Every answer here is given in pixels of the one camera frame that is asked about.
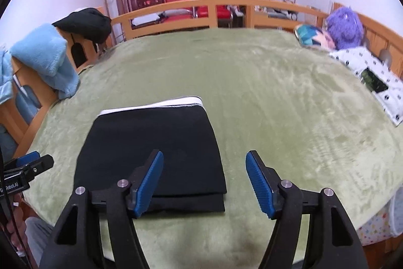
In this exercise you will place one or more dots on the black pants with white stripe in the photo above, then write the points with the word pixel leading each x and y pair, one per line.
pixel 151 146

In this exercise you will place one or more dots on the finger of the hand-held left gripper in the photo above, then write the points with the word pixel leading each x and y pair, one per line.
pixel 28 158
pixel 41 165

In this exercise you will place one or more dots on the wooden bed footboard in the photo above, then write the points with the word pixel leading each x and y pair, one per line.
pixel 201 2

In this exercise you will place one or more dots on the wooden bed headboard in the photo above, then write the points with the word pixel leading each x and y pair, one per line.
pixel 377 39

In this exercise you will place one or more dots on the light blue fleece garment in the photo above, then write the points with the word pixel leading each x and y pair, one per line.
pixel 41 58

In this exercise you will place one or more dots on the black garment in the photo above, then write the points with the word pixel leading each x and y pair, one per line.
pixel 85 21

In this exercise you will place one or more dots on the person's left hand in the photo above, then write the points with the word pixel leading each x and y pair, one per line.
pixel 17 231

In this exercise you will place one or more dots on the dark flat device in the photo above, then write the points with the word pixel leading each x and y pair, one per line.
pixel 374 80

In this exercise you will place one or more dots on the purple plush toy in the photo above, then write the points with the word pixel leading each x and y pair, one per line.
pixel 344 26

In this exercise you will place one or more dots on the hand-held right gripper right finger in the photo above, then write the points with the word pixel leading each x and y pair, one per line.
pixel 259 184

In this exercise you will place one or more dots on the dark wooden chair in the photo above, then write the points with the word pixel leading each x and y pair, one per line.
pixel 151 1

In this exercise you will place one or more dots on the wooden coat stand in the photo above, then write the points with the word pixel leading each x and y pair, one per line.
pixel 121 4

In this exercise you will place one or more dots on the teal printed pillow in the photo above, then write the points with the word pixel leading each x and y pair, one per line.
pixel 310 37

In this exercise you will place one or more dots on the white patterned pillow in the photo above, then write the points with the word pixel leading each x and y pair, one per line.
pixel 355 59

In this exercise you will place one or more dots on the green fleece blanket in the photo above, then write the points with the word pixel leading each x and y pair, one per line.
pixel 267 92

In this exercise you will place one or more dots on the person's grey trouser leg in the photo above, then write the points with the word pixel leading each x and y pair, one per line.
pixel 39 237

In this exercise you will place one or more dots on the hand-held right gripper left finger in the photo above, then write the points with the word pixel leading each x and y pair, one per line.
pixel 149 184

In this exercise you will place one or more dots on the star printed bed sheet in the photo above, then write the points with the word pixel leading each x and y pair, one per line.
pixel 374 228

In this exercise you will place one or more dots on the white basket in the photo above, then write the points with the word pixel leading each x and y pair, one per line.
pixel 396 215

